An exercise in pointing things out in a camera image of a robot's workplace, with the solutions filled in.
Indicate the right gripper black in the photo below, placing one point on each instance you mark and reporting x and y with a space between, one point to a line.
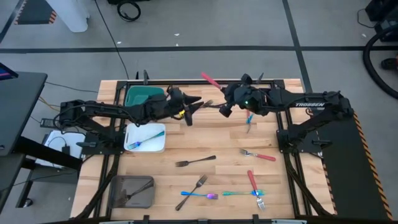
233 99

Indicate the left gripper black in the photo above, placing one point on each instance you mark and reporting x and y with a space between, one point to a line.
177 102

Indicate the black metal fork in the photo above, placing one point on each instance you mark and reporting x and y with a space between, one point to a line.
209 103
140 190
199 160
199 183

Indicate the iridescent rainbow fork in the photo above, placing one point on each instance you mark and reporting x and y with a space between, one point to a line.
146 139
236 193
250 119
213 196

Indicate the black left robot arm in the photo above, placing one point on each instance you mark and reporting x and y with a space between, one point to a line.
102 109

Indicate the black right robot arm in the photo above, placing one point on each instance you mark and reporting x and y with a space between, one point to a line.
286 99

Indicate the white plastic bin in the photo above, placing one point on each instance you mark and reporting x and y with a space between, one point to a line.
155 146

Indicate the teal plastic bin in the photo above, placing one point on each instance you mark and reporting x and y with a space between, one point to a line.
133 93

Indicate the translucent grey plastic bin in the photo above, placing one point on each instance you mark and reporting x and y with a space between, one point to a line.
146 202

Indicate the black floor equipment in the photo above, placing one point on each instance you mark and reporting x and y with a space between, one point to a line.
127 1

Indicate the white paper sheet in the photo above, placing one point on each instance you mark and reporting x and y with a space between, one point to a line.
74 138

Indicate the small black power adapter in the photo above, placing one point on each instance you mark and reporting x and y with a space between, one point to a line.
66 149

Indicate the black power brick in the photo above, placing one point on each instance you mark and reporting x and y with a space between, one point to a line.
49 123

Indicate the white pillar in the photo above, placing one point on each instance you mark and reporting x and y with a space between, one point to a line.
70 15

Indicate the large black hazard-striped mat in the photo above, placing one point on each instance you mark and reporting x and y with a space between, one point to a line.
351 180

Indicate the person's shoe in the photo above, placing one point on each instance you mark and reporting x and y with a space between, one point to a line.
390 63

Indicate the black desk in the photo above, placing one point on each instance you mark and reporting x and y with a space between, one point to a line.
18 109

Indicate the black equipment case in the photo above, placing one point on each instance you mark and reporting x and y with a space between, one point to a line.
384 12

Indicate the small black hazard-striped mat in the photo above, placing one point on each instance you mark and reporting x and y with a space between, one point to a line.
34 12

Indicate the monitor screen corner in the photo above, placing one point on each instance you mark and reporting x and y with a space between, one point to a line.
6 73

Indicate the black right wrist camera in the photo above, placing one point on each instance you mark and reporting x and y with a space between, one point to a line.
247 101

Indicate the black aluminium table frame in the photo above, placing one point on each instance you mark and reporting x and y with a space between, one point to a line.
192 82

